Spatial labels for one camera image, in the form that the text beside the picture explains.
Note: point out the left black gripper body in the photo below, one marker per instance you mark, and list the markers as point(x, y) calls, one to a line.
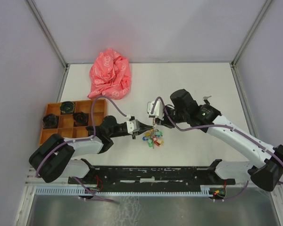
point(135, 133)

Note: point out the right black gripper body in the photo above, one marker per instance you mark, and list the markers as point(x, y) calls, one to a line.
point(167, 122)

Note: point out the keyring bunch with colourful tags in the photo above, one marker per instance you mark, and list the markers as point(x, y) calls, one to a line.
point(154, 136)

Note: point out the key with black fob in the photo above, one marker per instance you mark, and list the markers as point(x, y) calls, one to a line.
point(207, 97)

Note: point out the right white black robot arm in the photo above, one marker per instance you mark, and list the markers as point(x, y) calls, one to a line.
point(264, 165)

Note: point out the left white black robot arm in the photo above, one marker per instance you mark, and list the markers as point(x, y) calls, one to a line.
point(57, 156)

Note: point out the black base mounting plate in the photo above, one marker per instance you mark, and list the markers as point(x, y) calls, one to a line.
point(104, 176)

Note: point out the black rosette middle tray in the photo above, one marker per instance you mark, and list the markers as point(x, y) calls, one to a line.
point(81, 118)

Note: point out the black rosette tray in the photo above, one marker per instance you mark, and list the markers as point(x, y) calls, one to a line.
point(67, 107)
point(50, 121)
point(81, 118)

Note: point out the crumpled pink cloth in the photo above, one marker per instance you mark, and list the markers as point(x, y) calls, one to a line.
point(110, 75)

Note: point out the wooden compartment tray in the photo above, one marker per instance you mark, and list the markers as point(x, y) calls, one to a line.
point(66, 124)

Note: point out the black rosette top tray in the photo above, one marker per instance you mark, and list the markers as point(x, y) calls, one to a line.
point(67, 107)

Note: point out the black rosette left tray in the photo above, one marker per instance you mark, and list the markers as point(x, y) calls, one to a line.
point(50, 121)

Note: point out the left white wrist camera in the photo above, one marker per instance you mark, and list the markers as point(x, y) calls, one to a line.
point(132, 125)

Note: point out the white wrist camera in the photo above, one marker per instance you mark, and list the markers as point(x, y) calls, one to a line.
point(155, 110)
point(132, 125)

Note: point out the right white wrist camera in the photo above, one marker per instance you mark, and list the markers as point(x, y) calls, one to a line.
point(155, 110)

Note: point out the white slotted cable duct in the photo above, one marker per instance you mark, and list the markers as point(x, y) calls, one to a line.
point(130, 190)

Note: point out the right aluminium frame post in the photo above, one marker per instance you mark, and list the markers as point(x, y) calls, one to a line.
point(256, 24)

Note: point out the aluminium frame post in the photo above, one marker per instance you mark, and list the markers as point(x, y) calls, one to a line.
point(39, 19)
point(256, 24)

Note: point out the left aluminium frame post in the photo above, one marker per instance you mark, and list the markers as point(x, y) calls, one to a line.
point(39, 19)

